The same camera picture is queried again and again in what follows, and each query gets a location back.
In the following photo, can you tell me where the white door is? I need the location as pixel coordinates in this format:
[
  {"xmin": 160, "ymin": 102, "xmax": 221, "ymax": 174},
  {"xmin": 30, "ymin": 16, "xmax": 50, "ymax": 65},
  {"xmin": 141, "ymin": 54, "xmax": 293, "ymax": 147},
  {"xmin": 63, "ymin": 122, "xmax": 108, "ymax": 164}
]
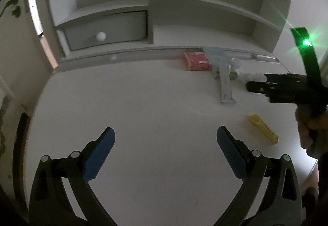
[{"xmin": 0, "ymin": 0, "xmax": 58, "ymax": 103}]

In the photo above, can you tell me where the red small box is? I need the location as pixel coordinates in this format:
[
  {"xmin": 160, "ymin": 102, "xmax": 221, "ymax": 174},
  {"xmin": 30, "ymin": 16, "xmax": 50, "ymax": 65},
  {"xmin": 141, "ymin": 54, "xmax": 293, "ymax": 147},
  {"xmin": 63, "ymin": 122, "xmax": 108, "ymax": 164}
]
[{"xmin": 184, "ymin": 52, "xmax": 212, "ymax": 72}]

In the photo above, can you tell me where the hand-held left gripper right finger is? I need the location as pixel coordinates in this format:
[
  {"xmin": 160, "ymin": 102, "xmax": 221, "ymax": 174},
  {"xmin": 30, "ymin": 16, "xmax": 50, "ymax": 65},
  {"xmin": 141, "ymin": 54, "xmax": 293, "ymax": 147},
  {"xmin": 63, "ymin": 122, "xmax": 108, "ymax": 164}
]
[{"xmin": 216, "ymin": 125, "xmax": 303, "ymax": 226}]

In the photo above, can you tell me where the black door handle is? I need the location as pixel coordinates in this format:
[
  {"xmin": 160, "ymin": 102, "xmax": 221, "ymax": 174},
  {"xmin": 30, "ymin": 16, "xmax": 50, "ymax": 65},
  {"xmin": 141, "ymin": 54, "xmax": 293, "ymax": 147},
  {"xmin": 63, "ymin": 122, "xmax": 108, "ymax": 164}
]
[{"xmin": 0, "ymin": 0, "xmax": 20, "ymax": 17}]

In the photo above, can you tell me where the yellow plastic tube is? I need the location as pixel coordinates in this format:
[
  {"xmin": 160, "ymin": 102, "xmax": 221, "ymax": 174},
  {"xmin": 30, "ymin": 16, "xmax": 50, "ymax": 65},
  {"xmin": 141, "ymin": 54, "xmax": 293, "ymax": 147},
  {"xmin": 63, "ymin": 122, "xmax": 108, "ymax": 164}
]
[{"xmin": 249, "ymin": 114, "xmax": 279, "ymax": 145}]

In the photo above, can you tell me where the person's right hand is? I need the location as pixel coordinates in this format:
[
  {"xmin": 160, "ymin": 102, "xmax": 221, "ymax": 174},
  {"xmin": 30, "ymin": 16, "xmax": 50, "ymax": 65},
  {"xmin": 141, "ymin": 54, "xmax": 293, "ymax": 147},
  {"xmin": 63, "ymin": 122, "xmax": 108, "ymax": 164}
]
[{"xmin": 295, "ymin": 103, "xmax": 328, "ymax": 158}]

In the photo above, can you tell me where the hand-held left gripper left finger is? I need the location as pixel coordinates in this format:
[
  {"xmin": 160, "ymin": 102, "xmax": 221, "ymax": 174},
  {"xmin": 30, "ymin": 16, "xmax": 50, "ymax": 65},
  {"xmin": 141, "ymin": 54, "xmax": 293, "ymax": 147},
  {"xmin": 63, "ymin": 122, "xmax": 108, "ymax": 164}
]
[{"xmin": 29, "ymin": 127, "xmax": 120, "ymax": 226}]

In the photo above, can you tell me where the pale blue packet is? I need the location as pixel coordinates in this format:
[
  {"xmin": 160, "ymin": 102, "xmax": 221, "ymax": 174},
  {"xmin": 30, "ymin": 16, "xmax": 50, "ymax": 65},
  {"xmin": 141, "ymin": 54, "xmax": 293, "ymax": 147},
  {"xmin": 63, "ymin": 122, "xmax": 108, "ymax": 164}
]
[{"xmin": 202, "ymin": 47, "xmax": 239, "ymax": 80}]

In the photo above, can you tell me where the white plastic wrapper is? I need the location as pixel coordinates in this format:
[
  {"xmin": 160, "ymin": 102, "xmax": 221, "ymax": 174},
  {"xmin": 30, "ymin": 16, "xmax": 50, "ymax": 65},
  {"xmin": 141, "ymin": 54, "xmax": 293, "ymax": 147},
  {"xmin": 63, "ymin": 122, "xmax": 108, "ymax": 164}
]
[{"xmin": 230, "ymin": 57, "xmax": 266, "ymax": 83}]

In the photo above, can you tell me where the grey flat strip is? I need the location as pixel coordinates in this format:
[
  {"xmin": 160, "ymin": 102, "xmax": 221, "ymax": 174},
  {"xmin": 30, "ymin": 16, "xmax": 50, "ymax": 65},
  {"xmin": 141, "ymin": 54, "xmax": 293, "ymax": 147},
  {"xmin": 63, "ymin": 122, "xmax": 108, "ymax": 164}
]
[{"xmin": 217, "ymin": 63, "xmax": 238, "ymax": 105}]

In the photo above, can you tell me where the grey desk shelf unit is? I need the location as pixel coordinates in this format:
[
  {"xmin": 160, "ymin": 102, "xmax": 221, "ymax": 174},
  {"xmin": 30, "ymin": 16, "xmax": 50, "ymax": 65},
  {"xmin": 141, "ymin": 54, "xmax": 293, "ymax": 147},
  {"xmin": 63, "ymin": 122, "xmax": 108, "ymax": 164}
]
[{"xmin": 43, "ymin": 0, "xmax": 295, "ymax": 63}]

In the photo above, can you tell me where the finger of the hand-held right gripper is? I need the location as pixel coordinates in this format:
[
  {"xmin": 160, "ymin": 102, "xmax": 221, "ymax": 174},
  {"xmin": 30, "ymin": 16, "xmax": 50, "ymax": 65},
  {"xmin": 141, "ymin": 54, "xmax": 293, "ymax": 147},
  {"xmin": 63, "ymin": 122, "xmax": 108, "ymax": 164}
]
[
  {"xmin": 264, "ymin": 73, "xmax": 306, "ymax": 84},
  {"xmin": 246, "ymin": 81, "xmax": 293, "ymax": 95}
]

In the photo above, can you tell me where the grey small drawer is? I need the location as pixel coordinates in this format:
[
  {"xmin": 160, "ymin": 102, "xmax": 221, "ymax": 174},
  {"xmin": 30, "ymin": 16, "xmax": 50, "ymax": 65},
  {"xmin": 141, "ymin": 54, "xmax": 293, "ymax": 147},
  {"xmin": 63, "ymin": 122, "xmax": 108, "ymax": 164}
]
[{"xmin": 62, "ymin": 10, "xmax": 149, "ymax": 51}]

